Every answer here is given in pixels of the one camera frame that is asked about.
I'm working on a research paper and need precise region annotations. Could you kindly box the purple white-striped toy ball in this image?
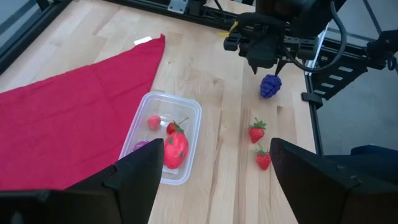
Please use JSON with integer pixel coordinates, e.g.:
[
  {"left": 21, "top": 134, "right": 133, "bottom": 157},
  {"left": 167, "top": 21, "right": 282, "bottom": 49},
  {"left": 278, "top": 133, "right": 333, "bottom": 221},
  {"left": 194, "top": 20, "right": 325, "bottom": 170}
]
[{"left": 133, "top": 140, "right": 150, "bottom": 152}]

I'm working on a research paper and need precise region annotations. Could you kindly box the black slotted side bracket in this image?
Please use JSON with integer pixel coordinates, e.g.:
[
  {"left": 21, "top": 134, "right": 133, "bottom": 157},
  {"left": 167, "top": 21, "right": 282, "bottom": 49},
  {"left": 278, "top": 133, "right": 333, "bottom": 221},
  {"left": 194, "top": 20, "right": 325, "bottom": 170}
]
[{"left": 300, "top": 57, "right": 368, "bottom": 108}]

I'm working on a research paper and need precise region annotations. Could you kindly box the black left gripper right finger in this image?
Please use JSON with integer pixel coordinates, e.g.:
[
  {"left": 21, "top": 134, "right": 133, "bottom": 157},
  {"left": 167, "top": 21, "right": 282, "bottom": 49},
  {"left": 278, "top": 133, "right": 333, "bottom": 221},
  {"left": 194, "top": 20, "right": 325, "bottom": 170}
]
[{"left": 269, "top": 138, "right": 398, "bottom": 224}]

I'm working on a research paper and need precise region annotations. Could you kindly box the small long-stemmed toy strawberry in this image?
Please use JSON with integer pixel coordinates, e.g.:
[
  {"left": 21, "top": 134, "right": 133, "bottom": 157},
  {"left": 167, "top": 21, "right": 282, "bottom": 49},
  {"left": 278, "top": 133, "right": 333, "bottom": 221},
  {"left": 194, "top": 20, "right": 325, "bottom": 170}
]
[{"left": 166, "top": 117, "right": 190, "bottom": 135}]

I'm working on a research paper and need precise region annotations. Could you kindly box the large red toy tomato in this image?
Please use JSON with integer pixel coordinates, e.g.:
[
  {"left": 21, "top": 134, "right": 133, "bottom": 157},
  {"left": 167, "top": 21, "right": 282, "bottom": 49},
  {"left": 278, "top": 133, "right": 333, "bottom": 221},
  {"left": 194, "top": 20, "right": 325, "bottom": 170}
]
[{"left": 164, "top": 130, "right": 190, "bottom": 170}]

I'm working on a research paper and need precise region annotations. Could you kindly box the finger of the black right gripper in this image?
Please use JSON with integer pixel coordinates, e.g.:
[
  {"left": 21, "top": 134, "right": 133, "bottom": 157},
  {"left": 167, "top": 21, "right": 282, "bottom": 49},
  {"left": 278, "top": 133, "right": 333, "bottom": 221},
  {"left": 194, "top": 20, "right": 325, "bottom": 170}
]
[
  {"left": 248, "top": 57, "right": 259, "bottom": 75},
  {"left": 274, "top": 59, "right": 287, "bottom": 77}
]

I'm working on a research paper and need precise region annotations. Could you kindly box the dark blue chair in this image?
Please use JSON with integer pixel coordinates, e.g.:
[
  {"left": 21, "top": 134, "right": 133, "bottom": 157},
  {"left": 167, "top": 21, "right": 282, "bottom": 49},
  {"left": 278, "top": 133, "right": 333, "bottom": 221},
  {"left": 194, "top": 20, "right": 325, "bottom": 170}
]
[{"left": 323, "top": 144, "right": 398, "bottom": 187}]

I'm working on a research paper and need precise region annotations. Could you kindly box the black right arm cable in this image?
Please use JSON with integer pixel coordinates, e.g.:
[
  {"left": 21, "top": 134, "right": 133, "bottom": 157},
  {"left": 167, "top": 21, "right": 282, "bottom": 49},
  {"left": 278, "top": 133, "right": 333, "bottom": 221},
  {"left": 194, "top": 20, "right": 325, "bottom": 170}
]
[{"left": 281, "top": 0, "right": 348, "bottom": 75}]

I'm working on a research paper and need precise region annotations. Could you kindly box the clear plastic tupperware container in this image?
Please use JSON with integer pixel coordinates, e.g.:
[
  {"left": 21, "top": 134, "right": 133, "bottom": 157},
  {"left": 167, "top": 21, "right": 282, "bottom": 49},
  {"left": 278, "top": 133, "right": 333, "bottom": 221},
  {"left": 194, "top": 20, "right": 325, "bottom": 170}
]
[{"left": 119, "top": 91, "right": 203, "bottom": 186}]

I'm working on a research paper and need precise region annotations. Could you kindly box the silver metal strip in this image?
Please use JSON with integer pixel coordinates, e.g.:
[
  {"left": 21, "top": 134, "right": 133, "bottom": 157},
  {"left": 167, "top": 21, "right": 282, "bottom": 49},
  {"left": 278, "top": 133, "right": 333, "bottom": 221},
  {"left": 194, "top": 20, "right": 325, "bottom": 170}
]
[{"left": 304, "top": 23, "right": 330, "bottom": 75}]

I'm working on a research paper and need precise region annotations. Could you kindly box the silver metal bracket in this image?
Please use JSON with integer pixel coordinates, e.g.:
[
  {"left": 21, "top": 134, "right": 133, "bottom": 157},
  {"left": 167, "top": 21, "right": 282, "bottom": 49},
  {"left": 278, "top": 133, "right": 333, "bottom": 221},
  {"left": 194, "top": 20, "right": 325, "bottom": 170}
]
[{"left": 167, "top": 0, "right": 189, "bottom": 14}]

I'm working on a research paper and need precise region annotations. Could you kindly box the red cloth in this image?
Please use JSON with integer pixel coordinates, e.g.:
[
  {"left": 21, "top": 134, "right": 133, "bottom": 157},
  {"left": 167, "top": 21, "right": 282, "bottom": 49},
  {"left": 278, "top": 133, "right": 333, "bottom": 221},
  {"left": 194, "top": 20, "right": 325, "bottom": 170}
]
[{"left": 0, "top": 34, "right": 166, "bottom": 191}]

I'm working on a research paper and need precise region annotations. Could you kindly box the black jointed stand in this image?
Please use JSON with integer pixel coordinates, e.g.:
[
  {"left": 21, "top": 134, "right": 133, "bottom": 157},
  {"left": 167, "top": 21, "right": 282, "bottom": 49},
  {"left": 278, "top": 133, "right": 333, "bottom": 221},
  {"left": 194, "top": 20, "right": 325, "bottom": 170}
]
[{"left": 365, "top": 29, "right": 398, "bottom": 72}]

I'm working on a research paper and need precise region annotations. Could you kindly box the small pink toy peach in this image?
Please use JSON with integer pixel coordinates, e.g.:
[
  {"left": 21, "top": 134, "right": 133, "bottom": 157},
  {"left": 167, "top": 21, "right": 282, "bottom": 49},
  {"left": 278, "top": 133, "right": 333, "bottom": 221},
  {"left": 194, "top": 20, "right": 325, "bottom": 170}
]
[{"left": 147, "top": 114, "right": 162, "bottom": 131}]

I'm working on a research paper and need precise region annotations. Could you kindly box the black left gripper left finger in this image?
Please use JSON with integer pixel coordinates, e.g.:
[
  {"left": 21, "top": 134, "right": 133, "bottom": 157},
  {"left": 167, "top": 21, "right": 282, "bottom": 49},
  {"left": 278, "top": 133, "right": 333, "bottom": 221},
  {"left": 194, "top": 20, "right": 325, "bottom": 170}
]
[{"left": 0, "top": 138, "right": 165, "bottom": 224}]

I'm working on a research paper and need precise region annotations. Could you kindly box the red toy strawberry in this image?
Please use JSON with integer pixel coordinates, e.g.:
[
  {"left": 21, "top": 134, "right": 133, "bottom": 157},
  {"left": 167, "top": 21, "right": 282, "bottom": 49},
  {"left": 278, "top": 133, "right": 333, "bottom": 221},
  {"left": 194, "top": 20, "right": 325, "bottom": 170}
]
[
  {"left": 254, "top": 145, "right": 272, "bottom": 171},
  {"left": 248, "top": 117, "right": 267, "bottom": 144}
]

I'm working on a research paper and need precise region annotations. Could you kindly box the blue toy grape bunch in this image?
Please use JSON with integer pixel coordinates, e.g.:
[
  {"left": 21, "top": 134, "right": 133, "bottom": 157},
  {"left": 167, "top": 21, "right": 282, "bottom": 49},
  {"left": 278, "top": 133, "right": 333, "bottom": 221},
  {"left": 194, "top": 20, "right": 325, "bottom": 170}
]
[{"left": 259, "top": 73, "right": 282, "bottom": 99}]

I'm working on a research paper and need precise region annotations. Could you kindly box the white cloth tag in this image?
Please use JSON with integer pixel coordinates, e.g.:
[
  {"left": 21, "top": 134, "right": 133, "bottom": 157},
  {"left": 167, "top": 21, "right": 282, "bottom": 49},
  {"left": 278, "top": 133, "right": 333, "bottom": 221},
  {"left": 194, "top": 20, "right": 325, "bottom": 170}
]
[{"left": 134, "top": 36, "right": 153, "bottom": 46}]

